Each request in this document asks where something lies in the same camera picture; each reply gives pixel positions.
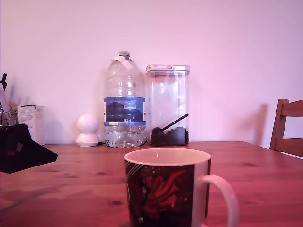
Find black coffee scoop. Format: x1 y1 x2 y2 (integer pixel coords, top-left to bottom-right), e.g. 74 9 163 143
151 113 189 137

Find dark coffee beans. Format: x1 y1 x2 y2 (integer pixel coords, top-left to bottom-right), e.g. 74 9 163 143
150 127 189 146

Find white printed carton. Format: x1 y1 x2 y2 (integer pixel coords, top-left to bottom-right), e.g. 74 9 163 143
18 105 46 146

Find pale wooden utensil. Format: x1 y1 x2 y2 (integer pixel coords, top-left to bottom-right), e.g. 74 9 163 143
8 99 18 119

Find black pointed clip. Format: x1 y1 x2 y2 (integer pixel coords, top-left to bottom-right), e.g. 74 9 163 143
0 72 8 92

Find large clear water bottle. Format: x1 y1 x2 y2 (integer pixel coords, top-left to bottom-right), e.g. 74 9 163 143
103 50 147 148

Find white mug with red print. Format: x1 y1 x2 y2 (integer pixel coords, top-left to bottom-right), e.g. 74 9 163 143
123 148 240 227

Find clear plastic storage container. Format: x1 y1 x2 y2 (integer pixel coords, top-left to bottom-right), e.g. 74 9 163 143
145 64 191 147

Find brown wooden chair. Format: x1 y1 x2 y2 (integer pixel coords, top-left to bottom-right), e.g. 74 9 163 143
269 98 303 158

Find black wire basket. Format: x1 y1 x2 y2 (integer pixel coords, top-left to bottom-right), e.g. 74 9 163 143
0 108 19 127

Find small white round camera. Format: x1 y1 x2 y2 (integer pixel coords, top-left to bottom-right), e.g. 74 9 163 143
75 114 100 148

